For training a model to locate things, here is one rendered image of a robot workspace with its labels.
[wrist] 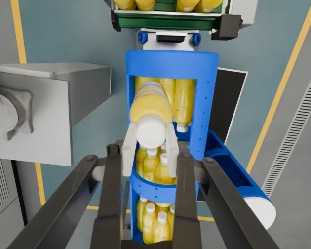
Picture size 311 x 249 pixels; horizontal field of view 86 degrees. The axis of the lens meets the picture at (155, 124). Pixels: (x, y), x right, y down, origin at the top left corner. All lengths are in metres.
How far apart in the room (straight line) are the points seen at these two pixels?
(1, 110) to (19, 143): 0.23
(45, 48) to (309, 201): 3.52
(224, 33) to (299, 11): 1.43
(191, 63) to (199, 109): 0.13
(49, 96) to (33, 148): 0.26
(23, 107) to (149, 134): 0.66
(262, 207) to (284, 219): 2.10
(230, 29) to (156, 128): 0.56
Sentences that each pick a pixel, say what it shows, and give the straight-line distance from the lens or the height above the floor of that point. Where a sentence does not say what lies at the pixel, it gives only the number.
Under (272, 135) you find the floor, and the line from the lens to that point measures 2.23.
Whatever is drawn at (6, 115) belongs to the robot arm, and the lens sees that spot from 0.75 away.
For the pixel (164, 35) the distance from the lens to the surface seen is 0.61.
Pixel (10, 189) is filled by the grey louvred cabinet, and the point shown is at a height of 0.18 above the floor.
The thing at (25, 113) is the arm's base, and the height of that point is 1.04.
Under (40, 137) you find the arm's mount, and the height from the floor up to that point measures 1.02.
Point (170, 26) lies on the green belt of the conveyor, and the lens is 0.79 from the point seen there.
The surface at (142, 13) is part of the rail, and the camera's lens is 0.70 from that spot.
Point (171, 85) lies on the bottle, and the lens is 0.57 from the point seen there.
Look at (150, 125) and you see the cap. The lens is 0.20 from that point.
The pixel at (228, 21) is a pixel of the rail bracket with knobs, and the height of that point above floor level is 1.00.
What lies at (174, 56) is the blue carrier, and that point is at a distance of 0.43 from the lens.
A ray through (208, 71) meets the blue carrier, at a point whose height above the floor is 1.20.
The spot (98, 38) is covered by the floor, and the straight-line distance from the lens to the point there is 1.74.
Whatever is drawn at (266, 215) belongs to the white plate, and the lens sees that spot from 1.11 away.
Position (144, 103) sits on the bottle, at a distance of 0.24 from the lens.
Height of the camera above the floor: 1.66
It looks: 69 degrees down
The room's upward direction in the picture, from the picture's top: 180 degrees clockwise
